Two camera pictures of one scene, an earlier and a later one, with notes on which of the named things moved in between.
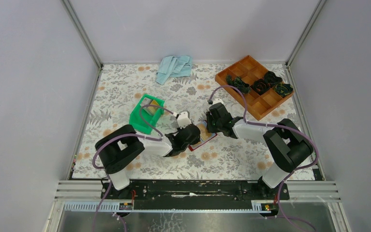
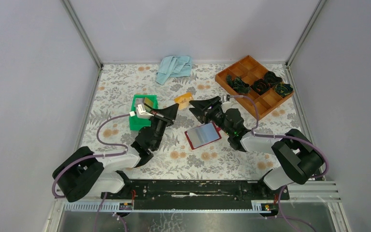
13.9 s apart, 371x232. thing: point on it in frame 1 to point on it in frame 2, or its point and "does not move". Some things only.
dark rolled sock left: (237, 82) does not move
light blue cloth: (171, 66) does not move
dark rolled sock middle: (260, 86) does not move
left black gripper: (196, 140) to (169, 112)
